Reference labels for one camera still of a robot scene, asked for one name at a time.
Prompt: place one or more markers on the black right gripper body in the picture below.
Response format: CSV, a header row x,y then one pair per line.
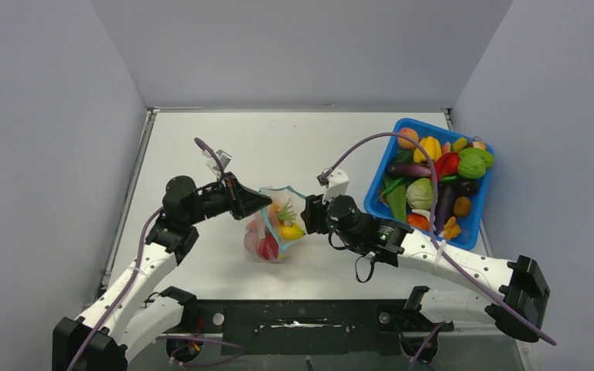
x,y
321,222

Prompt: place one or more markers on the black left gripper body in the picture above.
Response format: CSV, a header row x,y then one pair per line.
x,y
215,201

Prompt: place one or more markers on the clear zip top bag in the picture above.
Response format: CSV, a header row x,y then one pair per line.
x,y
259,225

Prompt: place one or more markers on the red toy apple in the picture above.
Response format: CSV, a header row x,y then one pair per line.
x,y
268,249

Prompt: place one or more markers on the yellow toy banana bunch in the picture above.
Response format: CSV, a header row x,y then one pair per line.
x,y
290,232

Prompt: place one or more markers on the orange toy carrot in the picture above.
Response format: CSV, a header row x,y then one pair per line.
x,y
282,213

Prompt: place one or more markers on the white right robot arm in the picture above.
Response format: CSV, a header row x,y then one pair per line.
x,y
511,294

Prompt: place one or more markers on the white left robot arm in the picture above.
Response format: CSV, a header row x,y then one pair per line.
x,y
113,330

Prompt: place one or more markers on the green toy pea pod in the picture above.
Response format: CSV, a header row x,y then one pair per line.
x,y
397,203

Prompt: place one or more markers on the green toy bean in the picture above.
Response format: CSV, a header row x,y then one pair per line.
x,y
390,186

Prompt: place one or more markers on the orange red toy tomato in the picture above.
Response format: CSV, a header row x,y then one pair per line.
x,y
418,221

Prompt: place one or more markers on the pale green toy cabbage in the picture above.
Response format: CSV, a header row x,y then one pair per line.
x,y
419,194

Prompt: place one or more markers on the dark green toy avocado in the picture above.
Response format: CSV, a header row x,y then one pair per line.
x,y
403,157

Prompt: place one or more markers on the toy peach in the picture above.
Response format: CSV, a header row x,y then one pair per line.
x,y
409,137

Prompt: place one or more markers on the long dark purple toy eggplant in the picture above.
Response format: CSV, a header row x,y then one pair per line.
x,y
444,206

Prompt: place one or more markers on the brown toy walnut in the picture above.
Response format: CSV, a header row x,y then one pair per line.
x,y
451,229

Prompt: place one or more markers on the yellow toy bell pepper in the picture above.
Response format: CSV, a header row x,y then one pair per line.
x,y
432,148

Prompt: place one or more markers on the red toy chili pepper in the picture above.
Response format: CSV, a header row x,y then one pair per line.
x,y
446,165

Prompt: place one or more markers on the brown toy potato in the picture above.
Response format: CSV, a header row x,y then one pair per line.
x,y
462,207

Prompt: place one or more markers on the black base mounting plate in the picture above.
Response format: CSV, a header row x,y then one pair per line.
x,y
387,327

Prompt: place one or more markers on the dark purple toy plum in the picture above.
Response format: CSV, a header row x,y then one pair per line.
x,y
467,187

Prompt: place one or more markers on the blue plastic bin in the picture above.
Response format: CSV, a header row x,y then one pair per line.
x,y
450,141

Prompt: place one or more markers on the green bumpy toy fruit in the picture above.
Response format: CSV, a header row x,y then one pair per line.
x,y
474,163

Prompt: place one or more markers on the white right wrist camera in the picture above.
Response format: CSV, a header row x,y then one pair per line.
x,y
335,181

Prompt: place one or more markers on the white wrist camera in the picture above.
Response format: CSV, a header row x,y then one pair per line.
x,y
215,164
335,181

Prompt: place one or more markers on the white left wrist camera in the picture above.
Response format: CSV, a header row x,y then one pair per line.
x,y
215,164

